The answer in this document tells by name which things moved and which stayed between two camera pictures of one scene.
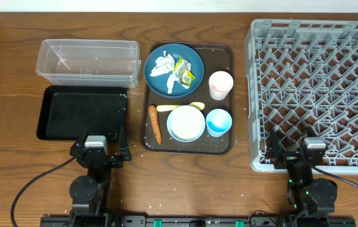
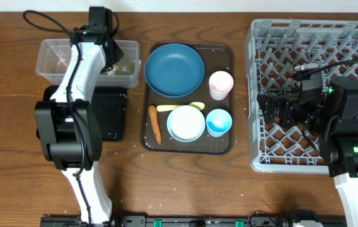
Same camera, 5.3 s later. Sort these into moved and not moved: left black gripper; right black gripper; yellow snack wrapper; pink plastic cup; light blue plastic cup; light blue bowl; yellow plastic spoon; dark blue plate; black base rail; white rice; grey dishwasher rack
Moved: yellow snack wrapper; right black gripper; left black gripper
Not moved: white rice; dark blue plate; black base rail; light blue bowl; light blue plastic cup; pink plastic cup; grey dishwasher rack; yellow plastic spoon
